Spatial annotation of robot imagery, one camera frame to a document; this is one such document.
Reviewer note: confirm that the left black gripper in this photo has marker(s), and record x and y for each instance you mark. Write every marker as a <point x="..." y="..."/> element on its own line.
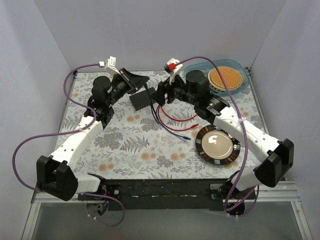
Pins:
<point x="128" y="82"/>

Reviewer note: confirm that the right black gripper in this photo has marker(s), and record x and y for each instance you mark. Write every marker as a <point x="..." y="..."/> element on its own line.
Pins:
<point x="165" y="92"/>

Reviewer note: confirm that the black network switch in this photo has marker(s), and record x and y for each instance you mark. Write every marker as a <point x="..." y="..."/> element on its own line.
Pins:
<point x="141" y="99"/>

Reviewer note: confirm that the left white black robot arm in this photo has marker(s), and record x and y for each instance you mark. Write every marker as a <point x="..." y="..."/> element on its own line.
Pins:
<point x="55" y="173"/>

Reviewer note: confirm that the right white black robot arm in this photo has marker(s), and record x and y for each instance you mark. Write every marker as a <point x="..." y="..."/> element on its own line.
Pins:
<point x="276" y="156"/>

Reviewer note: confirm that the floral patterned table mat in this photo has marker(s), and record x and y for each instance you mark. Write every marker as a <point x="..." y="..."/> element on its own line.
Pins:
<point x="134" y="146"/>

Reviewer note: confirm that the dark rimmed beige plate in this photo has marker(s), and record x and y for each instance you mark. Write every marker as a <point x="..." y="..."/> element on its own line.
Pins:
<point x="216" y="146"/>

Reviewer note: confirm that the orange woven round coaster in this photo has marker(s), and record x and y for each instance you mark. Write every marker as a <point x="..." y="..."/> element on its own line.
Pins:
<point x="232" y="78"/>

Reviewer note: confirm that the blue plastic container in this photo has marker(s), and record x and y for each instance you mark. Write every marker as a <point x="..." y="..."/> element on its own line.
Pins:
<point x="205" y="67"/>

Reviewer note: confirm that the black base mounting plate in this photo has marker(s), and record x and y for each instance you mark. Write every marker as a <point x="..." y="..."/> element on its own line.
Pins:
<point x="161" y="194"/>

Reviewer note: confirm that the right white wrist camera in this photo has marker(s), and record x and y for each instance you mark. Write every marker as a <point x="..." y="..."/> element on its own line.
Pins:
<point x="173" y="67"/>

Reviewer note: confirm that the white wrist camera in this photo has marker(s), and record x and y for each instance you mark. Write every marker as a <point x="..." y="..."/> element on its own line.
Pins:
<point x="109" y="65"/>
<point x="173" y="67"/>

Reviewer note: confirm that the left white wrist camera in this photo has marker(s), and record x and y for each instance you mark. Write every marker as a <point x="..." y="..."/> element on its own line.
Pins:
<point x="109" y="65"/>

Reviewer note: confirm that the aluminium frame rail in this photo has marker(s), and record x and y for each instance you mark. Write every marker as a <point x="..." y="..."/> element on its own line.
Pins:
<point x="285" y="191"/>

